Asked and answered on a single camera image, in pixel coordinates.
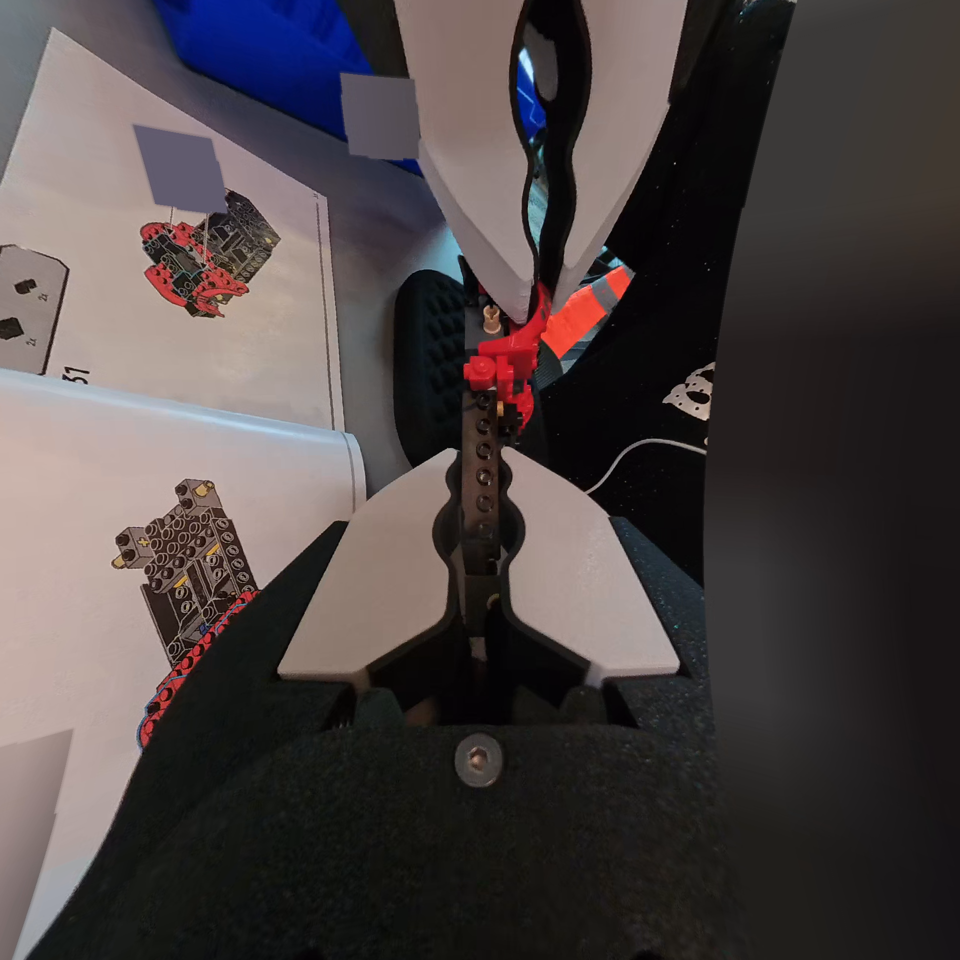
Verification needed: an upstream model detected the white lego instruction booklet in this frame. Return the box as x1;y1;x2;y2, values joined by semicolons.
0;26;369;960

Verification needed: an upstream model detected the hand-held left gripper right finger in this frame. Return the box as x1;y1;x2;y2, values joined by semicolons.
501;447;682;685

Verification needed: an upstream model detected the blue storage bin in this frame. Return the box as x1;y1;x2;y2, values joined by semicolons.
153;0;425;177

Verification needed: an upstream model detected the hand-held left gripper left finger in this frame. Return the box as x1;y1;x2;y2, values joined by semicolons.
277;447;460;685

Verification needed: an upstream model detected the black quilted chair armrest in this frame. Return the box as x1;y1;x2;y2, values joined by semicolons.
391;268;481;470

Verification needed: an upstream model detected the black and red lego model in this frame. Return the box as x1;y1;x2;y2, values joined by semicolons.
459;255;558;665

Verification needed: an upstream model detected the grey and orange fabric item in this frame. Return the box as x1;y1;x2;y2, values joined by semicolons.
540;258;637;384

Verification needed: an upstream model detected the white cable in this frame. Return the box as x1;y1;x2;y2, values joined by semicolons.
585;437;710;496

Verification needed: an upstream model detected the red curved lego piece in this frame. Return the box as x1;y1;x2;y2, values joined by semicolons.
480;283;558;440

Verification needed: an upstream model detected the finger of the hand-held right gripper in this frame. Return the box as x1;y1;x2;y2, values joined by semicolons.
393;0;543;324
555;0;690;301

